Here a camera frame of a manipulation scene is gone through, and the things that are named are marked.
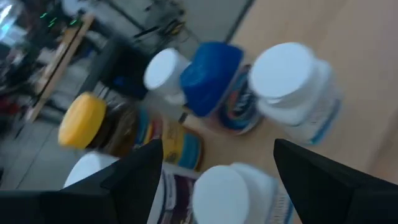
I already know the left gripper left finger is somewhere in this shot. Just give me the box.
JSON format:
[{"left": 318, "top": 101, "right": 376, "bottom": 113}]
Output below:
[{"left": 0, "top": 139, "right": 165, "bottom": 224}]

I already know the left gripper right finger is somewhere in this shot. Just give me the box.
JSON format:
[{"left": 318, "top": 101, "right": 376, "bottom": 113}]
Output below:
[{"left": 272, "top": 139, "right": 398, "bottom": 224}]

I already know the large white pill bottle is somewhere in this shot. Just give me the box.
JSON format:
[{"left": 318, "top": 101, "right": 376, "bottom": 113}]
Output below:
[{"left": 63, "top": 151, "right": 201, "bottom": 224}]

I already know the amber bottle yellow cap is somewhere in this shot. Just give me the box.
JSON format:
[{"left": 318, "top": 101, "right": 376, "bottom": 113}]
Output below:
[{"left": 57, "top": 91, "right": 205, "bottom": 174}]

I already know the white Trader Joe's pill bottle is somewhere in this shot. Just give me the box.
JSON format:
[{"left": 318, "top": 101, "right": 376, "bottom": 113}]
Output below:
[
  {"left": 142, "top": 47, "right": 192, "bottom": 106},
  {"left": 191, "top": 161, "right": 295, "bottom": 224},
  {"left": 248, "top": 42, "right": 343, "bottom": 146}
]

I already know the blue-capped vitamin bottle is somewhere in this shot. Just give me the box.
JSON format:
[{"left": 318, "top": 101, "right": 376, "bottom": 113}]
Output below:
[{"left": 179, "top": 41, "right": 265, "bottom": 136}]

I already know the black background object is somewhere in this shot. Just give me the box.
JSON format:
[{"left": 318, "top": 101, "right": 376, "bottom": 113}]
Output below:
[{"left": 101, "top": 39, "right": 150, "bottom": 100}]

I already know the background wooden table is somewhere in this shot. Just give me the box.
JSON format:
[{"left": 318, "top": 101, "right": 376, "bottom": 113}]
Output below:
[{"left": 26, "top": 14, "right": 96, "bottom": 123}]

